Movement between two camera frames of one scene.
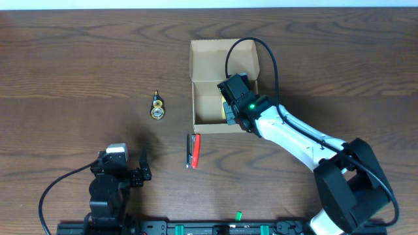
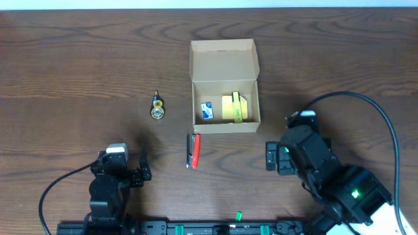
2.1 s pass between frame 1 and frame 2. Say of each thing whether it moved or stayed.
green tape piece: stayed
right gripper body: moved
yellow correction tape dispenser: stayed
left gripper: stayed
